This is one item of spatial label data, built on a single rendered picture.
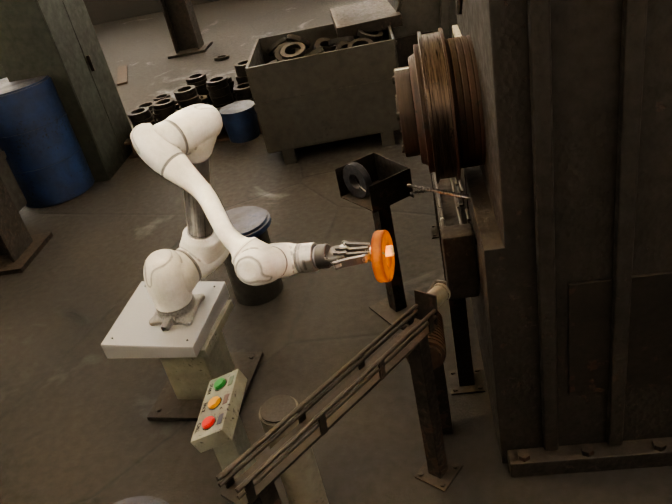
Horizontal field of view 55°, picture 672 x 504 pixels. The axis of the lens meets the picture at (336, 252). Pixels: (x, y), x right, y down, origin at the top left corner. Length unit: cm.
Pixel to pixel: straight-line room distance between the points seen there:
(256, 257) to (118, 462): 129
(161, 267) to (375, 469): 107
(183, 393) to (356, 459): 83
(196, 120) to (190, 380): 112
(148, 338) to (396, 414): 100
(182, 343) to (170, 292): 20
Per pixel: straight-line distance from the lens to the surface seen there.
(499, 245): 182
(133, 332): 269
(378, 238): 187
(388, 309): 307
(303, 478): 211
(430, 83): 191
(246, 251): 183
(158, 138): 218
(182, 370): 278
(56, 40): 526
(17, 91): 515
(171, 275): 253
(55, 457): 301
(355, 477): 242
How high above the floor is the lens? 186
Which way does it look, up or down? 31 degrees down
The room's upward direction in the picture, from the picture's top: 13 degrees counter-clockwise
